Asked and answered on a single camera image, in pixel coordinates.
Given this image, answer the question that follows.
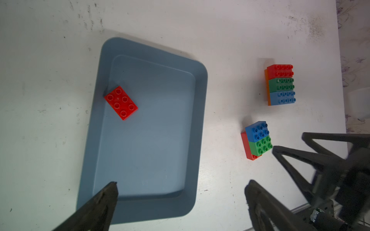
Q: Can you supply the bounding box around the blue plastic tray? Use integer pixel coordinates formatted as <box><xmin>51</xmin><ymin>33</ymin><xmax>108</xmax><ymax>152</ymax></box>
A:
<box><xmin>77</xmin><ymin>38</ymin><xmax>208</xmax><ymax>224</ymax></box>

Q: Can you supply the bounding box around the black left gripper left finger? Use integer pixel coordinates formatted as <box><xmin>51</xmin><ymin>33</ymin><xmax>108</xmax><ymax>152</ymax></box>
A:
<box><xmin>55</xmin><ymin>182</ymin><xmax>118</xmax><ymax>231</ymax></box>

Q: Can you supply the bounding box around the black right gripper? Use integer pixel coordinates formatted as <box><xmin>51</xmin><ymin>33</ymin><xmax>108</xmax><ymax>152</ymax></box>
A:
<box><xmin>272</xmin><ymin>132</ymin><xmax>370</xmax><ymax>231</ymax></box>

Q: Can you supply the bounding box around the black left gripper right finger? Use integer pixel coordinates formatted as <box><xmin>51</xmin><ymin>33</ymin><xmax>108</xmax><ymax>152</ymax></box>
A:
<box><xmin>244</xmin><ymin>180</ymin><xmax>315</xmax><ymax>231</ymax></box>

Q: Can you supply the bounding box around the red lego brick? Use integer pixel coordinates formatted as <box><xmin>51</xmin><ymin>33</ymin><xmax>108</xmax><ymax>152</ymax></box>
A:
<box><xmin>267</xmin><ymin>64</ymin><xmax>294</xmax><ymax>80</ymax></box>
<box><xmin>104</xmin><ymin>86</ymin><xmax>138</xmax><ymax>120</ymax></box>
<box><xmin>241</xmin><ymin>132</ymin><xmax>259</xmax><ymax>161</ymax></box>

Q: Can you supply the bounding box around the orange lego brick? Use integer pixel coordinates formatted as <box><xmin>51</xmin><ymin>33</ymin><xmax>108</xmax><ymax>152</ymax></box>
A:
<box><xmin>265</xmin><ymin>69</ymin><xmax>271</xmax><ymax>106</ymax></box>

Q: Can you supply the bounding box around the long dark green lego brick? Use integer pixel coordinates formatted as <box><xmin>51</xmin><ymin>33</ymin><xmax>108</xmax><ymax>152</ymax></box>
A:
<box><xmin>268</xmin><ymin>78</ymin><xmax>295</xmax><ymax>92</ymax></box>

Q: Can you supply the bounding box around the light blue lego brick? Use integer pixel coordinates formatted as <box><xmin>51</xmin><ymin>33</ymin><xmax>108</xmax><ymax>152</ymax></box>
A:
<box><xmin>269</xmin><ymin>90</ymin><xmax>296</xmax><ymax>105</ymax></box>

